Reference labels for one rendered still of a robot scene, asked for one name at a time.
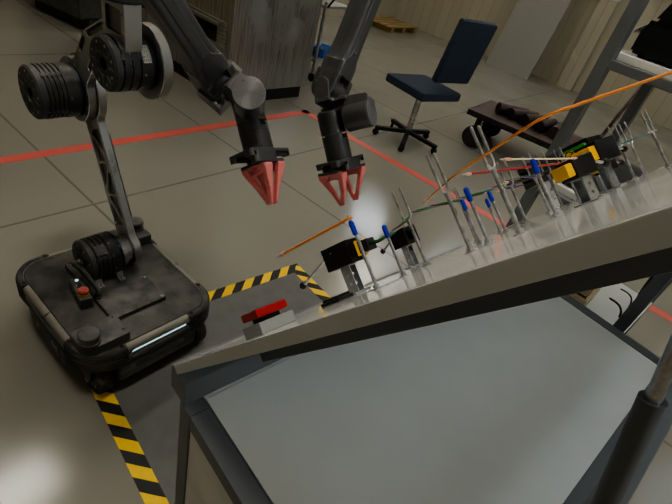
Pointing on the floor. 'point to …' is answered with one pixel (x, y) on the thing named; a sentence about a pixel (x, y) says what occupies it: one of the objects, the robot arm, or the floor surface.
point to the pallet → (392, 24)
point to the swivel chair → (428, 91)
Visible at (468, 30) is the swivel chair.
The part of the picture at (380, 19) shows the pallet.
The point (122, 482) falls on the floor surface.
